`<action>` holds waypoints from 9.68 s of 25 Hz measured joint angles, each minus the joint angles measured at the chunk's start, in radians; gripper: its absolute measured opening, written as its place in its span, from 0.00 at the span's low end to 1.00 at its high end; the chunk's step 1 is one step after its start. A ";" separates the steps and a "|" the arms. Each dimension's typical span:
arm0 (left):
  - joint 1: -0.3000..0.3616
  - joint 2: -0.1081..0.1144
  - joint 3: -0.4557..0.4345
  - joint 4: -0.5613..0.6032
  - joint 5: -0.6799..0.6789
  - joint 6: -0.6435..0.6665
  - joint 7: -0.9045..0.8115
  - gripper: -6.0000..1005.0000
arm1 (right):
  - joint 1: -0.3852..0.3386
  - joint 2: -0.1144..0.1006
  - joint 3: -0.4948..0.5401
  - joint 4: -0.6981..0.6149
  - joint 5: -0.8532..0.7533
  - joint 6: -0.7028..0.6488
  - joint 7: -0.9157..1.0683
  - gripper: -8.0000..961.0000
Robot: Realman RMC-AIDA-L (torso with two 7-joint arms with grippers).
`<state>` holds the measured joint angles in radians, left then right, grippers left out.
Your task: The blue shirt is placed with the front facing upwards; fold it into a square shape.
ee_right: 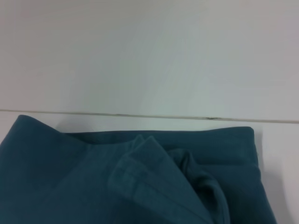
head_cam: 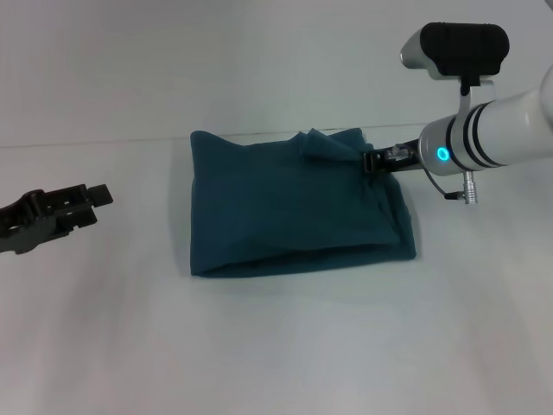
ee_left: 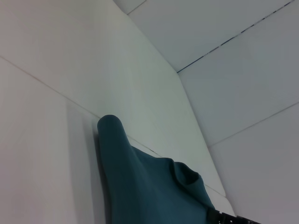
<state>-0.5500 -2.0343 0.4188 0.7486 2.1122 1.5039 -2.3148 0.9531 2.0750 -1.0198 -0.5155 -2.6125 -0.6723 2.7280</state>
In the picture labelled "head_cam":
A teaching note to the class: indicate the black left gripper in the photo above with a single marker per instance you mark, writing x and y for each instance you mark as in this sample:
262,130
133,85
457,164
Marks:
21,227

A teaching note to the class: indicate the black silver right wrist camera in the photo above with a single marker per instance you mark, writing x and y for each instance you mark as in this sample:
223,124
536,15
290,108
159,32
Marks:
462,47

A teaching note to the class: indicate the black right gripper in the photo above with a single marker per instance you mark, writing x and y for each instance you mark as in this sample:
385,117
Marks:
399,157

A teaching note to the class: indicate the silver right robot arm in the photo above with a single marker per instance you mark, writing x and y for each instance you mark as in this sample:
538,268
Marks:
497,129

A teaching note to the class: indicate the teal t-shirt with FREE print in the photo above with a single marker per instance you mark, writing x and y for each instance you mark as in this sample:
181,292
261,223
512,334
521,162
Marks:
294,216

